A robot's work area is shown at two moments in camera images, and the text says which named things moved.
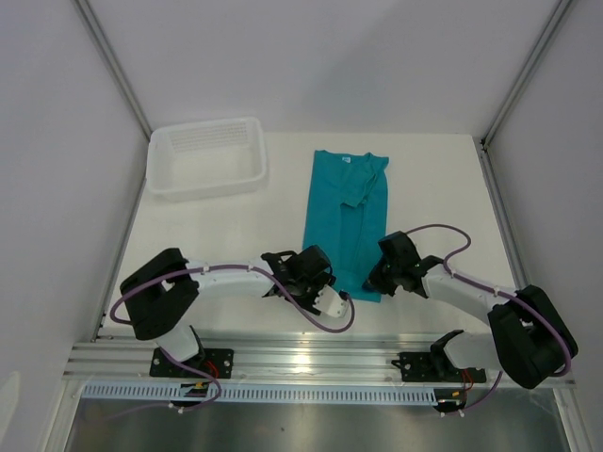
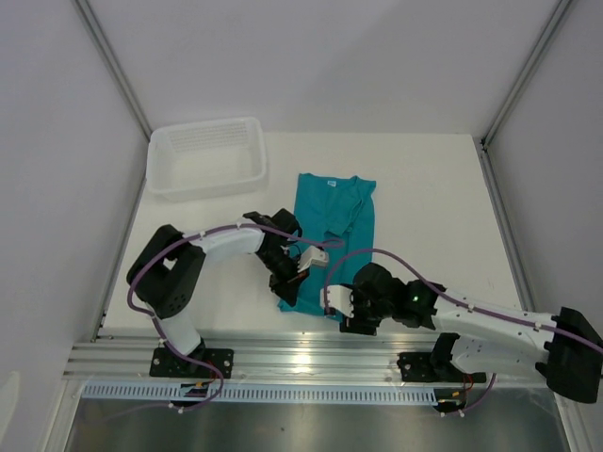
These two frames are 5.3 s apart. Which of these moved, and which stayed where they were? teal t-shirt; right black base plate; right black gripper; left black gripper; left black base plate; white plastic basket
Moved: right black gripper; left black gripper; teal t-shirt
Stayed: left black base plate; white plastic basket; right black base plate
